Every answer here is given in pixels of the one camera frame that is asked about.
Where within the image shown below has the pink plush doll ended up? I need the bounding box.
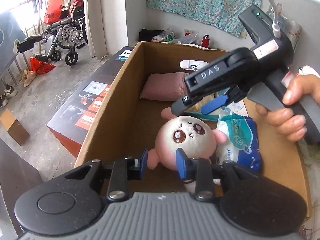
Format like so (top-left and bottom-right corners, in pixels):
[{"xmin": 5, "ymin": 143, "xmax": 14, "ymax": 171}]
[{"xmin": 146, "ymin": 107, "xmax": 228, "ymax": 193}]

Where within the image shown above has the blue white tissue pack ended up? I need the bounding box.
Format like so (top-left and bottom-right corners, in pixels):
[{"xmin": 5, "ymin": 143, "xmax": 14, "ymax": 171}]
[{"xmin": 215, "ymin": 114, "xmax": 261, "ymax": 172}]

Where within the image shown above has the pink knitted cloth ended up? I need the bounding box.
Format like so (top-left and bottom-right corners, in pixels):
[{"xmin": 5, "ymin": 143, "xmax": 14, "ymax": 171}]
[{"xmin": 140, "ymin": 72, "xmax": 188, "ymax": 101}]

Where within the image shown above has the person's right hand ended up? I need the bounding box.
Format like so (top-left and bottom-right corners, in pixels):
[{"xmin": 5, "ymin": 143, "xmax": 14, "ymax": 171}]
[{"xmin": 255, "ymin": 74, "xmax": 319, "ymax": 142}]

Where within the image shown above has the light blue bandage packet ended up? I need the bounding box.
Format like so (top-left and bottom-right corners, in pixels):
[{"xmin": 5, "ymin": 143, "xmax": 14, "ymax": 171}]
[{"xmin": 183, "ymin": 100, "xmax": 248, "ymax": 121}]

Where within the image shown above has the brown cardboard box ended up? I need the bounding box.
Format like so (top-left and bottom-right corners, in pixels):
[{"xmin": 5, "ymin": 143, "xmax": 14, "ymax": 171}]
[{"xmin": 76, "ymin": 42, "xmax": 312, "ymax": 218}]

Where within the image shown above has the red thermos bottle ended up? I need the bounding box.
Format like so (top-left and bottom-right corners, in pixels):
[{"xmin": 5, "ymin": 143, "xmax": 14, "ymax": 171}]
[{"xmin": 201, "ymin": 35, "xmax": 210, "ymax": 48}]

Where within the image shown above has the clear packaged beige item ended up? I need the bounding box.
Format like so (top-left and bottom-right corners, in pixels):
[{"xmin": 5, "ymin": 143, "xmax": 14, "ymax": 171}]
[{"xmin": 191, "ymin": 94, "xmax": 215, "ymax": 112}]

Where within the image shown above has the black Philips product box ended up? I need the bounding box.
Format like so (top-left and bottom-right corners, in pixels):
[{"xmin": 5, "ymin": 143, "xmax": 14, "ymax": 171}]
[{"xmin": 47, "ymin": 47, "xmax": 133, "ymax": 157}]

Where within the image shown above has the white slipper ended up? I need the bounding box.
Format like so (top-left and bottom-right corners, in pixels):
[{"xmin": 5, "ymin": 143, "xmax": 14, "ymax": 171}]
[{"xmin": 180, "ymin": 60, "xmax": 208, "ymax": 72}]

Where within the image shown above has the clear plastic bag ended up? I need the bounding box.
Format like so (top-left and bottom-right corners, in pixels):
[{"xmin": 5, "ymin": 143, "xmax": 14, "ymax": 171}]
[{"xmin": 171, "ymin": 30, "xmax": 199, "ymax": 44}]

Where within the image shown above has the small cardboard box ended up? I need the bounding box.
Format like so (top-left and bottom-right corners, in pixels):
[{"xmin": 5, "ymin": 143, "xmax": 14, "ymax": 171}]
[{"xmin": 1, "ymin": 109, "xmax": 30, "ymax": 146}]

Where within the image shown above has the black cloth pile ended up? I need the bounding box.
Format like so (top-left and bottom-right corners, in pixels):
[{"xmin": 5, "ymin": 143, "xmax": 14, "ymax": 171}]
[{"xmin": 138, "ymin": 28, "xmax": 163, "ymax": 42}]

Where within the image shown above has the folded wheelchair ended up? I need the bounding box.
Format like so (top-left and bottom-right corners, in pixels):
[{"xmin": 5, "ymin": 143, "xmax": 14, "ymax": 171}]
[{"xmin": 14, "ymin": 0, "xmax": 88, "ymax": 66}]

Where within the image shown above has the red plastic bag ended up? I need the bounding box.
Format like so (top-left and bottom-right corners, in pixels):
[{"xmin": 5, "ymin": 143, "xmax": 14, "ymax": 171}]
[{"xmin": 43, "ymin": 0, "xmax": 63, "ymax": 25}]

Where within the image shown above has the blue patterned curtain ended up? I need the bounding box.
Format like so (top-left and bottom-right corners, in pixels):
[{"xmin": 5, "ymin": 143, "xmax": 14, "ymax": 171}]
[{"xmin": 0, "ymin": 12, "xmax": 26, "ymax": 77}]

